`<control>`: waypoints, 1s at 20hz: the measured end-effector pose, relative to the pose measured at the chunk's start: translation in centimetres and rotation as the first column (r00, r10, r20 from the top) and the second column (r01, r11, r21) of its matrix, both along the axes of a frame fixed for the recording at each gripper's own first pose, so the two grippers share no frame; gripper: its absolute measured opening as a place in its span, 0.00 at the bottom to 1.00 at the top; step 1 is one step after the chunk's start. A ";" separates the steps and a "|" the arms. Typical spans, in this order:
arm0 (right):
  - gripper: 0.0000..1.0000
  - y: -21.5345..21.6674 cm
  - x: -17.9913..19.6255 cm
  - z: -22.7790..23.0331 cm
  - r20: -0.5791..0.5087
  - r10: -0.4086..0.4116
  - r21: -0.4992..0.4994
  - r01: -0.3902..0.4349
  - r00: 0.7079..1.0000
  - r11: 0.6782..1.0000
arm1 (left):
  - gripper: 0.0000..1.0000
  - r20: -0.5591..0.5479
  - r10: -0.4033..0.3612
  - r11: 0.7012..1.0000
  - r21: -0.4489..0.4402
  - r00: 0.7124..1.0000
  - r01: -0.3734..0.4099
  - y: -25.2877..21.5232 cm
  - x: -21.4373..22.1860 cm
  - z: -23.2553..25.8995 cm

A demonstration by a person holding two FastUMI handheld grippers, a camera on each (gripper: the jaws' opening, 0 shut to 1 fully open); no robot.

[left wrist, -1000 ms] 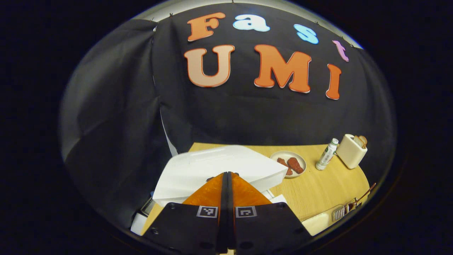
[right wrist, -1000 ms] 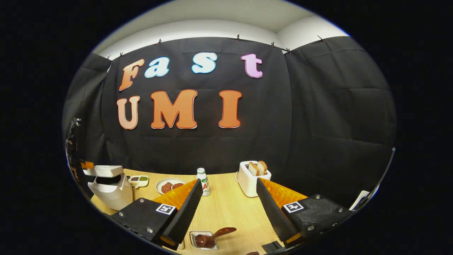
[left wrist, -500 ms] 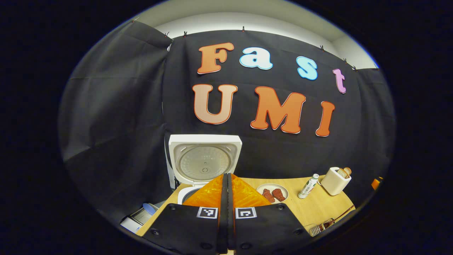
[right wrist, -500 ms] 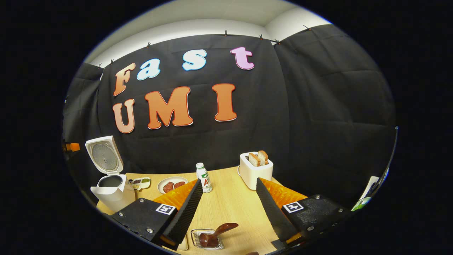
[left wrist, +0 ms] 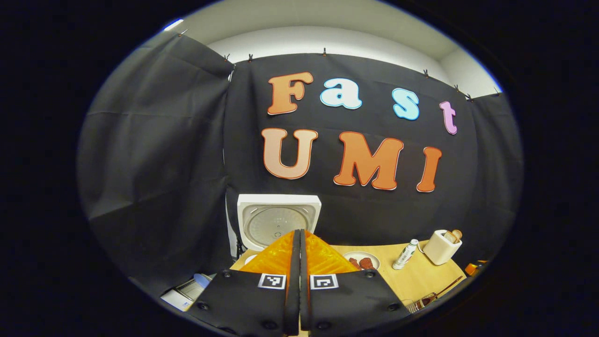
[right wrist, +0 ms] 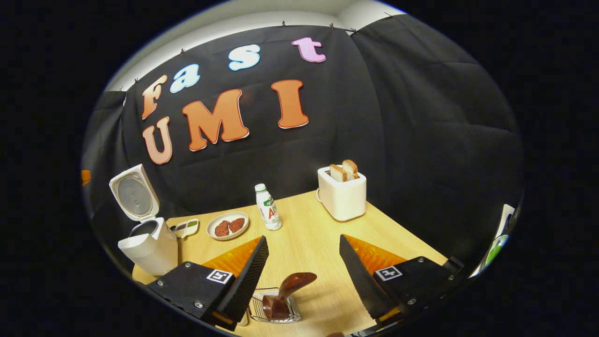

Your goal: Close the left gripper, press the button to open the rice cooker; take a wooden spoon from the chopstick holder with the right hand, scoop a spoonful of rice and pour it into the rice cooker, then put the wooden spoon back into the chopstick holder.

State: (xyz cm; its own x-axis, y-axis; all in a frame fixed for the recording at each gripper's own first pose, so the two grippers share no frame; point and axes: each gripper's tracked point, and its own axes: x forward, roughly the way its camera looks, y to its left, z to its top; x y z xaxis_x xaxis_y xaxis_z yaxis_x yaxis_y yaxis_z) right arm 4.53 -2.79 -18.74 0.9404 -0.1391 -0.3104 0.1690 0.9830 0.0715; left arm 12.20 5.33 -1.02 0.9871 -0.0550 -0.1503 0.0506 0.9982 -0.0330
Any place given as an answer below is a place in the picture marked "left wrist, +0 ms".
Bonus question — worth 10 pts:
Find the white rice cooker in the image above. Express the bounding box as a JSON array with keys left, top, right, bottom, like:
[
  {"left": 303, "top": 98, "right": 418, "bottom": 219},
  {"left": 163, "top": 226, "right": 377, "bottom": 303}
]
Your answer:
[{"left": 237, "top": 194, "right": 322, "bottom": 265}]

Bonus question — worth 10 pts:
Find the black backdrop cloth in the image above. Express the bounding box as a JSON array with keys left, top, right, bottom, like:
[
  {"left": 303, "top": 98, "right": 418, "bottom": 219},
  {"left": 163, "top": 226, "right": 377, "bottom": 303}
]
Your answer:
[{"left": 77, "top": 33, "right": 524, "bottom": 295}]

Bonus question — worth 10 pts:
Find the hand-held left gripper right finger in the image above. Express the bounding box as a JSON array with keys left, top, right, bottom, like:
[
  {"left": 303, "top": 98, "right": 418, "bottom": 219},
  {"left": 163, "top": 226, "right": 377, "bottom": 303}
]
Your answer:
[{"left": 300, "top": 229, "right": 412, "bottom": 337}]

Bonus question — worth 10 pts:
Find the brown wooden spoon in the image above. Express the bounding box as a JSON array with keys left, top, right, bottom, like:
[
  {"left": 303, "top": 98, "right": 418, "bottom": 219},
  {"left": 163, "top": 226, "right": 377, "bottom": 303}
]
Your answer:
[{"left": 424, "top": 276, "right": 464, "bottom": 302}]

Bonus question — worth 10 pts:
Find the white toaster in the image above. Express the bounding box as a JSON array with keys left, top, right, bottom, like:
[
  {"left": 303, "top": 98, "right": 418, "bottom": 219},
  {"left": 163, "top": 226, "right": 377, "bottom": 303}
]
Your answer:
[{"left": 424, "top": 229, "right": 463, "bottom": 266}]

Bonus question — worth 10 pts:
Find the round white plate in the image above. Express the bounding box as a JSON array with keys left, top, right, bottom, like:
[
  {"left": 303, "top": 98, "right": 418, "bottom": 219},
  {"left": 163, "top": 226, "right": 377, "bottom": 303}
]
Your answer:
[{"left": 343, "top": 251, "right": 380, "bottom": 271}]

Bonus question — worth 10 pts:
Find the white and blue box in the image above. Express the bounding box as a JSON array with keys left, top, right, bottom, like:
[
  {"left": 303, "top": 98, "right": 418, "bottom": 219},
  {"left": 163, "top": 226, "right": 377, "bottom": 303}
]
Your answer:
[{"left": 161, "top": 274, "right": 212, "bottom": 312}]

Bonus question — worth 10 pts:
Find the white plastic bottle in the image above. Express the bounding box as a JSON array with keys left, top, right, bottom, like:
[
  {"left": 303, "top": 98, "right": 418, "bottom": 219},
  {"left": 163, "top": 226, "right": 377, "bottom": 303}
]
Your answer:
[{"left": 392, "top": 239, "right": 419, "bottom": 271}]

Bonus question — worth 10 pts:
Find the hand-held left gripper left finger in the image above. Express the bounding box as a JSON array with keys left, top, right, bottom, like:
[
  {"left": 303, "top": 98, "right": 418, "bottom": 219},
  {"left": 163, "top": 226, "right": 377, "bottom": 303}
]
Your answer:
[{"left": 187, "top": 229, "right": 301, "bottom": 337}]

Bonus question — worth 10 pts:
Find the metal wire chopstick holder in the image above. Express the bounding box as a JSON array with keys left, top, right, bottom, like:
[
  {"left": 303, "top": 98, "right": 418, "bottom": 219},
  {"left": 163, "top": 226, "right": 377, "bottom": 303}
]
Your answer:
[{"left": 405, "top": 293, "right": 438, "bottom": 313}]

